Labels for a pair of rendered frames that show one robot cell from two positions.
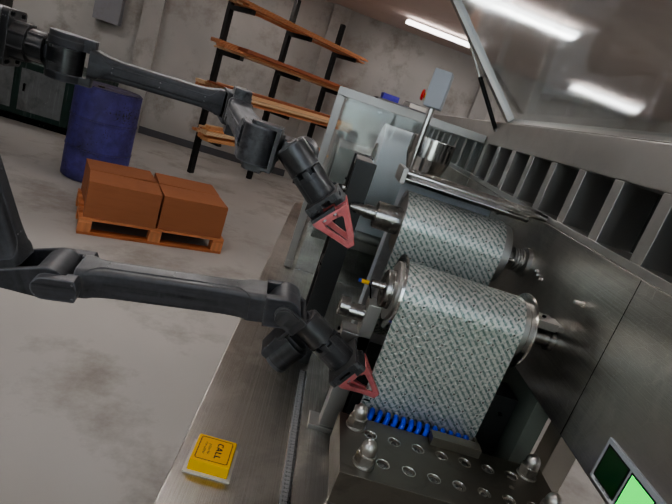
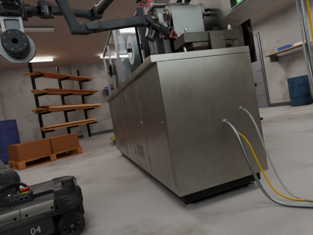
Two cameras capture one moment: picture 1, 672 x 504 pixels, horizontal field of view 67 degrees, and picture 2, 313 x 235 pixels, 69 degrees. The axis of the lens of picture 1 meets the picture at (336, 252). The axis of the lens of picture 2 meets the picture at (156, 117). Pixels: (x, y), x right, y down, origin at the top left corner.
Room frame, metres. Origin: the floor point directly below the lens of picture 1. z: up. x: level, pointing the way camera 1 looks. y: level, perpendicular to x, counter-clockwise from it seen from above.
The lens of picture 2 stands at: (-0.61, 0.44, 0.60)
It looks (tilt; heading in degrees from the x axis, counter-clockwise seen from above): 2 degrees down; 347
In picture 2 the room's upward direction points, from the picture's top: 10 degrees counter-clockwise
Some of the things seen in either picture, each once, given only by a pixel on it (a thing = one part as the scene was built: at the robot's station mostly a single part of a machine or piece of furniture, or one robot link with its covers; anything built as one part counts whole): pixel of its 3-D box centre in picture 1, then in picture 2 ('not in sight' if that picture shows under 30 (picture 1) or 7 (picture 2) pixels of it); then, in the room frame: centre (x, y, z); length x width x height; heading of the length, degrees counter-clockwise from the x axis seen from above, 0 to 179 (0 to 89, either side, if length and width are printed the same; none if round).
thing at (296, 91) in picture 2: not in sight; (299, 90); (4.89, -5.23, 0.42); 0.54 x 0.54 x 0.85
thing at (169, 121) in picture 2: not in sight; (154, 125); (1.87, -0.11, 0.43); 2.52 x 0.64 x 0.86; 5
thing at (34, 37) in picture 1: (27, 42); (30, 10); (1.16, 0.80, 1.45); 0.09 x 0.08 x 0.12; 12
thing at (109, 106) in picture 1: (101, 133); (3, 141); (5.21, 2.70, 0.48); 0.67 x 0.64 x 0.97; 10
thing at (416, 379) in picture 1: (431, 389); (189, 31); (0.88, -0.25, 1.10); 0.23 x 0.01 x 0.18; 95
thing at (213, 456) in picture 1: (212, 455); not in sight; (0.75, 0.09, 0.91); 0.07 x 0.07 x 0.02; 5
